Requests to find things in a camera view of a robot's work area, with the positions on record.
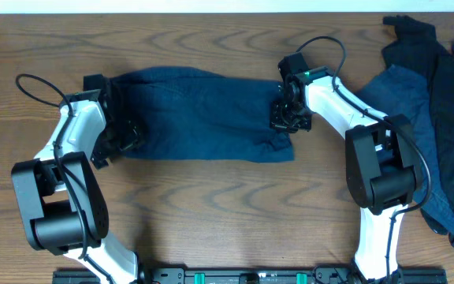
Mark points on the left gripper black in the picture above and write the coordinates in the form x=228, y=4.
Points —
x=122, y=139

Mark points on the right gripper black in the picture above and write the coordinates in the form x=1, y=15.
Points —
x=284, y=119

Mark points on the navy blue shorts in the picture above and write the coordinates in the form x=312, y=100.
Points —
x=189, y=113

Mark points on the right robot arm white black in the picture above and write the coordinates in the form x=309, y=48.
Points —
x=383, y=165

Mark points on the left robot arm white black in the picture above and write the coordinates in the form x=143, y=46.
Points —
x=61, y=205

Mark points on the blue denim garment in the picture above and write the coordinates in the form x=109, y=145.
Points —
x=399, y=90

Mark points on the black garment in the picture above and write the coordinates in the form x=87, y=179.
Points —
x=416, y=48

